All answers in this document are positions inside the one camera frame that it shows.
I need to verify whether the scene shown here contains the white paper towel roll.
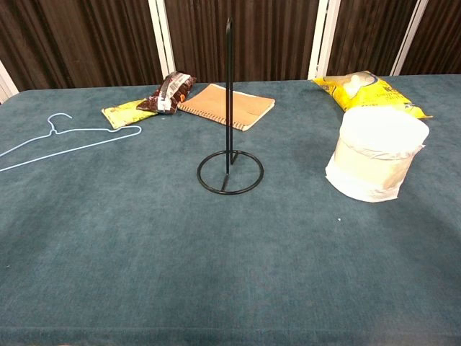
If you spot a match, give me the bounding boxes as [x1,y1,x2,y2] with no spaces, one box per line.
[324,107,431,203]

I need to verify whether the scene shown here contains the brown spiral notebook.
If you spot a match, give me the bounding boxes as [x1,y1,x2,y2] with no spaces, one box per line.
[178,83,277,133]

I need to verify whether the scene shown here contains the dark brown snack packet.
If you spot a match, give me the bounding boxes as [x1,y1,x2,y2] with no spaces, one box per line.
[136,71,197,115]

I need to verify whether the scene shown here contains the teal table cloth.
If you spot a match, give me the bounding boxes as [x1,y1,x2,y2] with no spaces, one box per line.
[0,74,461,346]

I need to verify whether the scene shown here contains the small yellow snack packet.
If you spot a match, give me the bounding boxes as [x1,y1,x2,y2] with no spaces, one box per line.
[101,99,158,130]

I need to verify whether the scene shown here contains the large yellow snack bag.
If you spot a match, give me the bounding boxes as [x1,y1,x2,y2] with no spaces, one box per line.
[311,70,434,120]

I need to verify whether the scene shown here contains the black metal paper towel stand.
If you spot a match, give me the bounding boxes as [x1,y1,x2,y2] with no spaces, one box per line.
[197,17,265,195]

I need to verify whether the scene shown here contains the light blue wire hanger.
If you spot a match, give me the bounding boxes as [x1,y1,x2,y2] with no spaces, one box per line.
[0,112,143,173]

